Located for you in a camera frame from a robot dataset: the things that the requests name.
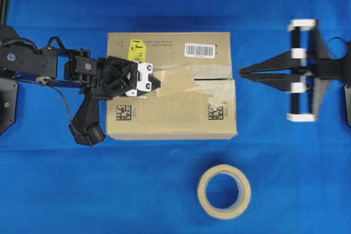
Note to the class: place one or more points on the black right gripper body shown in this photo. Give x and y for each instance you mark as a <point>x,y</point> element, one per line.
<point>320,68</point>

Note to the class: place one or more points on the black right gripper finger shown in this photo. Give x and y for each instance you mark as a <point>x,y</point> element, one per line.
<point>291,59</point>
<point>283,82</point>

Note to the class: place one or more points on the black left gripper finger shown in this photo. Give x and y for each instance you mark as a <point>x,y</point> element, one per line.
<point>144,87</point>
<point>157,67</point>

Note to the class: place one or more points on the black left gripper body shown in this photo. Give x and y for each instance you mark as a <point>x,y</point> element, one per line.
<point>114,77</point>

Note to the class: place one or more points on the brown tape strip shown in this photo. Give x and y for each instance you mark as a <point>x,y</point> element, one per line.
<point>175,80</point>

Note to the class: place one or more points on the brown cardboard box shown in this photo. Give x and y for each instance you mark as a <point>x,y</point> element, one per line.
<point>207,112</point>

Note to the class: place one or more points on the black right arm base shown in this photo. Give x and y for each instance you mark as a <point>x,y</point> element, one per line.
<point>347,92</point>

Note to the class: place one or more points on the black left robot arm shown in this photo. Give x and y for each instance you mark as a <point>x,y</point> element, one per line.
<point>51,65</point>

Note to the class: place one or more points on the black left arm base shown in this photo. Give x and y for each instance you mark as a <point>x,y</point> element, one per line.
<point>9,90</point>

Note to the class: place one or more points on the brown packing tape roll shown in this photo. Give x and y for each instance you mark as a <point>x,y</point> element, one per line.
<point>224,192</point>

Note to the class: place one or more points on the blue table cloth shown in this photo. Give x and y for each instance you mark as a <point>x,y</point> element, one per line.
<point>299,172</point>

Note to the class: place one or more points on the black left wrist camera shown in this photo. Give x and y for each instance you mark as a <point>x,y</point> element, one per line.
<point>85,126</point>

